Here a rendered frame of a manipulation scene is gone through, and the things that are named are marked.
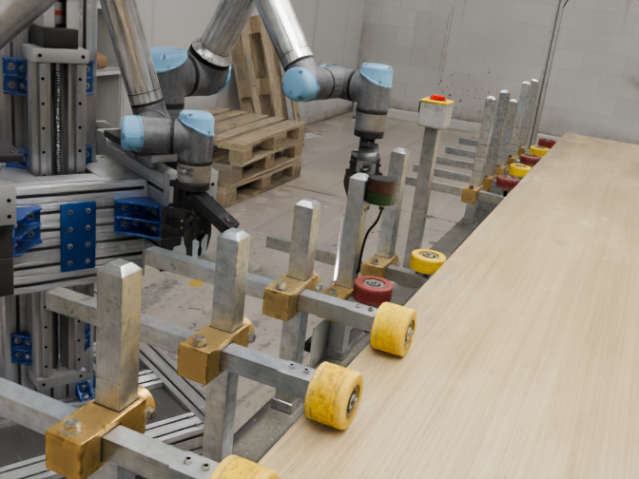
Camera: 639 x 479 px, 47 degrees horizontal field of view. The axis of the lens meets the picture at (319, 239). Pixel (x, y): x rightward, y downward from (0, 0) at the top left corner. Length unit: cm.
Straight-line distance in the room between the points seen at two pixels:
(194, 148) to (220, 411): 64
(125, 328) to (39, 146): 113
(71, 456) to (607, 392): 82
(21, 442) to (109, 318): 138
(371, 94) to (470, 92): 760
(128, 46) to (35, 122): 37
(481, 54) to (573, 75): 110
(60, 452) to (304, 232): 58
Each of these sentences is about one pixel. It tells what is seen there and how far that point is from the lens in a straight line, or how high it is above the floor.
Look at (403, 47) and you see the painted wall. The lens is 943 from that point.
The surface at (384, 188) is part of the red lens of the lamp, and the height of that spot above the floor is 110.
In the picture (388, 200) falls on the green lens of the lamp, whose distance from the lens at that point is 145.
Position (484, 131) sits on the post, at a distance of 267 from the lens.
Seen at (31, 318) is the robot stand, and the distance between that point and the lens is 212.
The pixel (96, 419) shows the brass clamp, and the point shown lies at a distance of 88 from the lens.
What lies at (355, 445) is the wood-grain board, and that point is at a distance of 99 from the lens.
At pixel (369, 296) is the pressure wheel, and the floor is 89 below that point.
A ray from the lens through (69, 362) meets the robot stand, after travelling 219.
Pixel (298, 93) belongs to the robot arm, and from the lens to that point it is 162.
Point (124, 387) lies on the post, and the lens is 88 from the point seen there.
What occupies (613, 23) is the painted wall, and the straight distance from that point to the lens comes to 908.
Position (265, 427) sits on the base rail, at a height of 70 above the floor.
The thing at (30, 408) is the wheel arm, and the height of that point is 96.
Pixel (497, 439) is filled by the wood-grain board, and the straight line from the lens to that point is 107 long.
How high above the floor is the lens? 146
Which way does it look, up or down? 19 degrees down
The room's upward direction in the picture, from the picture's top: 7 degrees clockwise
